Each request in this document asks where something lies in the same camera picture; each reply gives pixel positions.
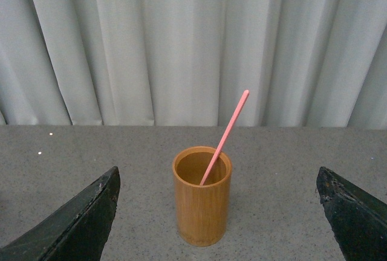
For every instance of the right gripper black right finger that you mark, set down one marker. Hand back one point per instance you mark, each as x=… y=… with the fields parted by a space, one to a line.
x=357 y=218

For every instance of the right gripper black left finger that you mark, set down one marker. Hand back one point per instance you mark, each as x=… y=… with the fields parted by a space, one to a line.
x=78 y=230

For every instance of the pink chopstick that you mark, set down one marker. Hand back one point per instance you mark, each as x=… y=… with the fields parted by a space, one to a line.
x=226 y=134

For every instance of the bamboo chopstick holder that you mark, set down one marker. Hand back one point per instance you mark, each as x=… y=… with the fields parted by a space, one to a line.
x=201 y=210

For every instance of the white pleated curtain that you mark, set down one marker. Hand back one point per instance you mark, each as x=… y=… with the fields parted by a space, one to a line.
x=316 y=63

